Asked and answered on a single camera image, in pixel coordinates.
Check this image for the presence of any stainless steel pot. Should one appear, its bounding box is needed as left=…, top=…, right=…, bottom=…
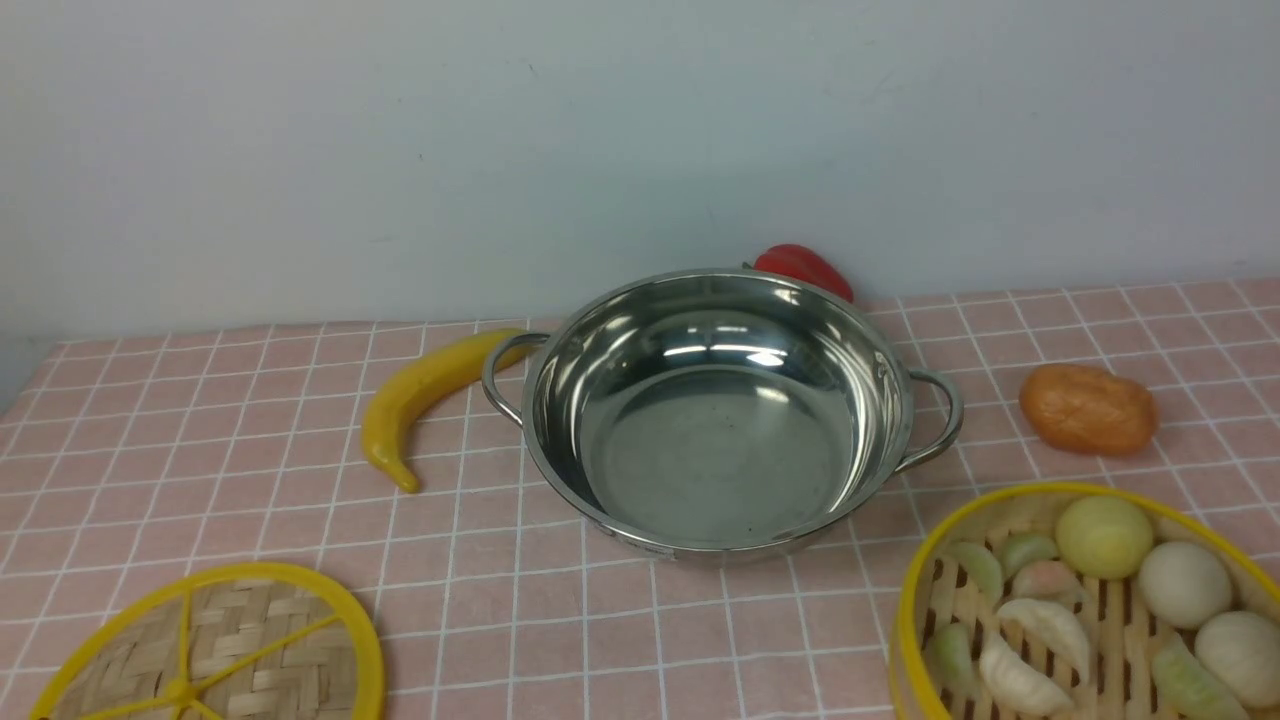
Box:
left=481, top=269, right=965, bottom=566

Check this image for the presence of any white round bun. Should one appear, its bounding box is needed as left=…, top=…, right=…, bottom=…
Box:
left=1137, top=541, right=1234, bottom=630

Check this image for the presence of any yellow bamboo steamer lid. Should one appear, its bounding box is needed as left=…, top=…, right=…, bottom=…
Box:
left=29, top=562, right=387, bottom=719

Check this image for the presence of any white pleated bun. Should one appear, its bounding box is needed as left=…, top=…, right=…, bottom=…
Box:
left=1194, top=610, right=1279, bottom=708

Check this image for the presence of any green-tinted dumpling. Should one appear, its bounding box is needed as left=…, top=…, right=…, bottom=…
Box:
left=945, top=541, right=1005, bottom=606

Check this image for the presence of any white dumpling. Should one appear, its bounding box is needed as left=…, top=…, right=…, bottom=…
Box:
left=978, top=633, right=1075, bottom=717

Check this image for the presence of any yellow bamboo steamer basket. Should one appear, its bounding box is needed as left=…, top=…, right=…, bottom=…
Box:
left=890, top=483, right=1277, bottom=719

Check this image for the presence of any pink checkered tablecloth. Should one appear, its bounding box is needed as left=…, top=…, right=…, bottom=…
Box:
left=3, top=272, right=1277, bottom=719

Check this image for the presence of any yellow plastic banana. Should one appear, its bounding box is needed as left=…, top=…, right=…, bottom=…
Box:
left=360, top=328, right=524, bottom=495

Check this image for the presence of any yellow round bun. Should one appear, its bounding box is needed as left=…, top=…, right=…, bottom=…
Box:
left=1055, top=495, right=1155, bottom=580

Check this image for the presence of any orange-brown plastic potato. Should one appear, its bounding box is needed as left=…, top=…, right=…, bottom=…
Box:
left=1018, top=363, right=1160, bottom=456

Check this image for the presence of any pink-tinted dumpling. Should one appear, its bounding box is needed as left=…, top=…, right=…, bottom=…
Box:
left=1011, top=560, right=1085, bottom=603

